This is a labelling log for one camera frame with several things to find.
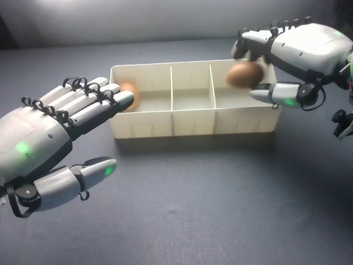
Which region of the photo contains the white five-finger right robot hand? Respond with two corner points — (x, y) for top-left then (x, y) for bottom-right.
(231, 15), (353, 111)

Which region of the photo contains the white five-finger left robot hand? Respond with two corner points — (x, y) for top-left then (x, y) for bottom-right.
(0, 76), (136, 213)

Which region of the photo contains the brown egg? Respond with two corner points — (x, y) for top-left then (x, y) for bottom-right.
(118, 81), (142, 111)
(226, 62), (265, 89)

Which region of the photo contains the cream three-compartment tray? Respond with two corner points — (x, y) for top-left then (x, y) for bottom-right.
(109, 59), (282, 140)

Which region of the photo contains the white backdrop panel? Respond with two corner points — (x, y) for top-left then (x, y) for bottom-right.
(0, 0), (353, 52)

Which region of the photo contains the grey table cloth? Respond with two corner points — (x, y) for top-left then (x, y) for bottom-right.
(0, 35), (353, 265)

